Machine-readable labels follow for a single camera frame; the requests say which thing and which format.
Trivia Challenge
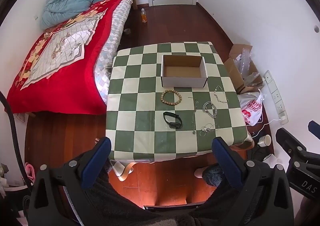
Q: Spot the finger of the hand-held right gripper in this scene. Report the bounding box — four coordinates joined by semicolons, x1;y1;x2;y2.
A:
308;120;320;139
276;128;320;164

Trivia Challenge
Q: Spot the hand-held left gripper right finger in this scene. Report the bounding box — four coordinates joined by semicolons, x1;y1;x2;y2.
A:
211;137;294;226

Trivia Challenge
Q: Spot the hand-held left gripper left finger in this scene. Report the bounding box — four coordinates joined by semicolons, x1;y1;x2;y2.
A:
29;137;112;226

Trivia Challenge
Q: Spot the silver ring necklace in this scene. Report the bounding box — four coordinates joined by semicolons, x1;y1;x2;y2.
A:
200;123;220;137

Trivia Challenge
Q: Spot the thick silver chain bracelet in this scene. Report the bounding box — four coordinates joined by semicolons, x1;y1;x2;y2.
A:
202;101;217;119

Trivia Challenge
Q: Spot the thin pendant necklace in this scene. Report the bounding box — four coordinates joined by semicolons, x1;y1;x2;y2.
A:
189;97;200;134

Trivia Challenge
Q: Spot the black smart band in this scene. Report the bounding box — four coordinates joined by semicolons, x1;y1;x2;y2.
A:
163;111;183;129

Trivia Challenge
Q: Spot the wooden bead bracelet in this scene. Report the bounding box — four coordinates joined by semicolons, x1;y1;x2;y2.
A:
161;90;182;106

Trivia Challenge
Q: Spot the white cardboard box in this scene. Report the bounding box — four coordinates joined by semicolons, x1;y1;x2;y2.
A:
161;54;208;88

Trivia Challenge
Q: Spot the white cup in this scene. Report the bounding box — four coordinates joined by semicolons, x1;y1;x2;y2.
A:
258;135;272;147

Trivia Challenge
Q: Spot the wooden table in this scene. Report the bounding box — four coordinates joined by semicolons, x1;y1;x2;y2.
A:
235;141;255;152

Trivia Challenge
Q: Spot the white power strip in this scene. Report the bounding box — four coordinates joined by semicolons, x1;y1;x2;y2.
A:
264;70;288;125

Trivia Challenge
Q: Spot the white plastic bag red print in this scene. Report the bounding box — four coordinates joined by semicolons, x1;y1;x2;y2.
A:
237;89;265;126

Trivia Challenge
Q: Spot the green checkered tablecloth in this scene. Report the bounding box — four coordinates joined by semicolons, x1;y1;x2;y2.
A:
105;41;252;164

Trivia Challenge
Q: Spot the clear bubble wrap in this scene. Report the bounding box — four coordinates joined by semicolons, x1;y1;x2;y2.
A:
235;48;263;86

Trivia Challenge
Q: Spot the brown cardboard box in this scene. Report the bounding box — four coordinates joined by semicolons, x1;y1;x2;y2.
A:
224;44;264;94

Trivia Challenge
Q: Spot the bed with red blanket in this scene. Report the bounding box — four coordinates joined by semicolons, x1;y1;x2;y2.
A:
6;0;135;116

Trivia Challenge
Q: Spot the patchwork bed sheet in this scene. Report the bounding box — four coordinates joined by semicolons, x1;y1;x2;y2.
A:
94;0;135;105

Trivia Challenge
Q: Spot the blue quilt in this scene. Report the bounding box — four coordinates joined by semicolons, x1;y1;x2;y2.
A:
41;0;98;30

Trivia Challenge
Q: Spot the white cable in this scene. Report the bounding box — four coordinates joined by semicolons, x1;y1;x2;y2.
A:
250;118;283;138

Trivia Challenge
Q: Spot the beige strap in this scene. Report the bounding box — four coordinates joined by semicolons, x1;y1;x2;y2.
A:
111;161;135;182

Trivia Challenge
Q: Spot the black cable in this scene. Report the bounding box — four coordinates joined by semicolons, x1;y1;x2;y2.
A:
0;91;33;191

